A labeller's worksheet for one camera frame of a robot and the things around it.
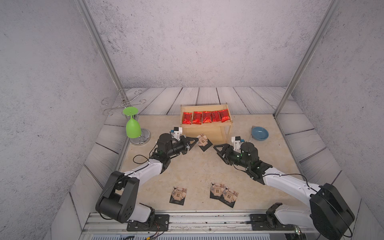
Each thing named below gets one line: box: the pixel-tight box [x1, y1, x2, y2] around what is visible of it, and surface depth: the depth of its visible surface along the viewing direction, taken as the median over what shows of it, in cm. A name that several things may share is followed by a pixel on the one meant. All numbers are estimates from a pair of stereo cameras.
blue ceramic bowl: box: [251, 126, 269, 141], surface depth 109 cm
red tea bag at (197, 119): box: [192, 111, 203, 125], surface depth 91 cm
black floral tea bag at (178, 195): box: [169, 186, 188, 206], surface depth 84 cm
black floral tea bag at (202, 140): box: [196, 132, 209, 147], surface depth 83 cm
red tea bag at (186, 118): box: [182, 112, 193, 125], surface depth 90 cm
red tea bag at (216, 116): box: [210, 110, 222, 123], surface depth 91 cm
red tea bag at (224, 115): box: [220, 109, 231, 123], surface depth 91 cm
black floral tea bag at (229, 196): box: [219, 187, 239, 208], surface depth 82 cm
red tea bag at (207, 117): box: [202, 111, 212, 124], surface depth 90 cm
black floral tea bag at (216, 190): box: [210, 182, 225, 200], surface depth 85 cm
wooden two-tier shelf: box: [180, 103, 233, 144], surface depth 91 cm
